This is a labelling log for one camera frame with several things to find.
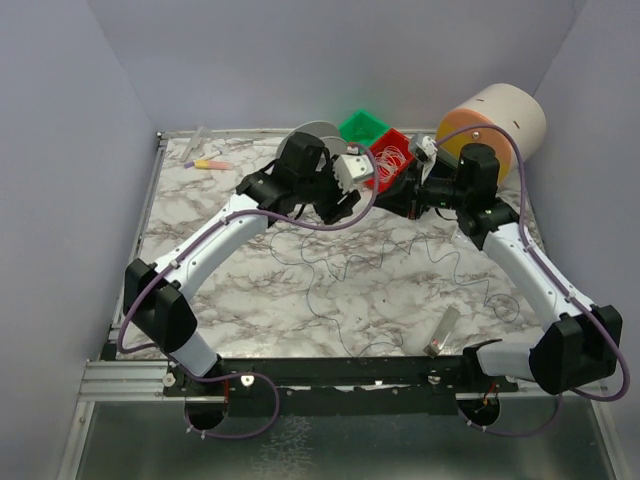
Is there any grey plastic cable spool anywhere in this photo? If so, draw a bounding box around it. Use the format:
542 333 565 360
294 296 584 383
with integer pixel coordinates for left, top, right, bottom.
275 120 348 158

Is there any blue cable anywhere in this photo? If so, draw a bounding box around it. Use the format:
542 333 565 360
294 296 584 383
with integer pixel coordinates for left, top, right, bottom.
269 229 522 359

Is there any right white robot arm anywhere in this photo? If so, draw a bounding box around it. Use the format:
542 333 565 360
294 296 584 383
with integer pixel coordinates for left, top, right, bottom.
375 143 622 395

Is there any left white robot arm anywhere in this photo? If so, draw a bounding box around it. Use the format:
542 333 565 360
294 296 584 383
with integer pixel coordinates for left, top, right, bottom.
123 132 374 377

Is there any red plastic bin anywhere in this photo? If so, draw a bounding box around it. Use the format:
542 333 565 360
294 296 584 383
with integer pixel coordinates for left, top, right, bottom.
368 128 414 193

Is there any clear protractor packet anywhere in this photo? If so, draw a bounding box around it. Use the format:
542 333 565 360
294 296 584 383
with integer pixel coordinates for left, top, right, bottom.
451 226 477 250

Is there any green plastic bin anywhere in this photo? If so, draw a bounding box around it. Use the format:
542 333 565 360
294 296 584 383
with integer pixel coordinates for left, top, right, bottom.
339 109 390 147

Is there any large beige cylinder drum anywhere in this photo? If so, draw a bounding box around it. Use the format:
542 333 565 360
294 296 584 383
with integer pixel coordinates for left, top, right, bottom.
436 83 547 182

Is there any pink yellow marker pen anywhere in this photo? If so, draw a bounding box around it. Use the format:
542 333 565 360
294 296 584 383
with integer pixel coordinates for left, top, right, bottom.
184 159 233 171

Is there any clear plastic tube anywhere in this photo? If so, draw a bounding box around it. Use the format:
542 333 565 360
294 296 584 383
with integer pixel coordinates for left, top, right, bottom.
181 126 205 163

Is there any small grey staples box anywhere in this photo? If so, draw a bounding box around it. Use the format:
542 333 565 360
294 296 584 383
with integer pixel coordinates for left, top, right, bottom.
423 306 460 358

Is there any black mounting base bar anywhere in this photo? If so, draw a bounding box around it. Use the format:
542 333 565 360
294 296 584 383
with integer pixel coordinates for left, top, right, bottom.
164 355 518 417

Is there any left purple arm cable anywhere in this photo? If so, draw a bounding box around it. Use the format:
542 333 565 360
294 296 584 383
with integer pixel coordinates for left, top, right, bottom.
117 144 379 441

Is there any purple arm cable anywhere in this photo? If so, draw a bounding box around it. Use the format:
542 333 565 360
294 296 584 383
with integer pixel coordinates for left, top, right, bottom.
117 144 379 441
432 124 631 439

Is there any white coiled cable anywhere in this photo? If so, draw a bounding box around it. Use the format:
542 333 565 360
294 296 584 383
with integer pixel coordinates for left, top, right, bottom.
373 145 407 180

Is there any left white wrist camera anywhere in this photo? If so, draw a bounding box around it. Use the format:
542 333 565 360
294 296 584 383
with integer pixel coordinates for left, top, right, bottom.
333 145 375 193

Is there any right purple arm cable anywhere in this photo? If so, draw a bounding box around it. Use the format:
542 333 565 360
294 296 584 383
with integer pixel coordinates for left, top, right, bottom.
432 124 631 439

